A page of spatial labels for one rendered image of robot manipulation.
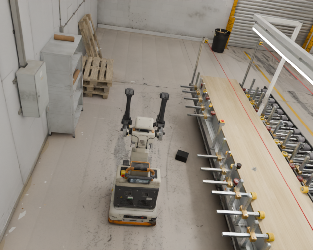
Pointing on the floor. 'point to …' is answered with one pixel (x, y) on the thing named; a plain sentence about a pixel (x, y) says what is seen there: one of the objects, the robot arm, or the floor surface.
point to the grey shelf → (63, 83)
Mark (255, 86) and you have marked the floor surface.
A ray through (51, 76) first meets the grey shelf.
